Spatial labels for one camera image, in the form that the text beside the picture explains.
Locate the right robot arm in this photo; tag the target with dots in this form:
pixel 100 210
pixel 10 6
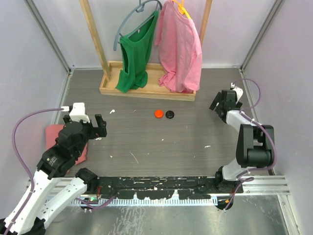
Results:
pixel 255 142

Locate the pink t-shirt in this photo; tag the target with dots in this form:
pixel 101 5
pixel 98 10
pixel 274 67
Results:
pixel 180 51

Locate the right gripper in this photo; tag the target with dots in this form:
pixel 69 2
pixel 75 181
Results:
pixel 216 100

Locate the orange earbud case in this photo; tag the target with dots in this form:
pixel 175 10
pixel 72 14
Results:
pixel 159 113

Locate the white cable duct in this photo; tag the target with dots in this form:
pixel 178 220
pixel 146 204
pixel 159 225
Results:
pixel 174 201

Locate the red folded cloth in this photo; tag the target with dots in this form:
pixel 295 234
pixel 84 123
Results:
pixel 52 137

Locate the yellow hanger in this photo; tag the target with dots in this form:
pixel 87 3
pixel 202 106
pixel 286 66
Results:
pixel 181 8

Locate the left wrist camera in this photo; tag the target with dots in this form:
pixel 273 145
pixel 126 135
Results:
pixel 77 112

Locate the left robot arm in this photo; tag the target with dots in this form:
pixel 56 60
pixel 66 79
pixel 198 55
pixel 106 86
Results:
pixel 34 214

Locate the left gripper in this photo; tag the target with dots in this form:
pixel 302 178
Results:
pixel 97 131

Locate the wooden clothes rack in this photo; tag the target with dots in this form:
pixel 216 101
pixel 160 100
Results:
pixel 154 70

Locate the green t-shirt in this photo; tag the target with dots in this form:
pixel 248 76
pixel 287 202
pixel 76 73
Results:
pixel 136 49

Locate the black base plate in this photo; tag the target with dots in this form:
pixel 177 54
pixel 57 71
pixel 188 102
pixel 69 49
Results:
pixel 155 188

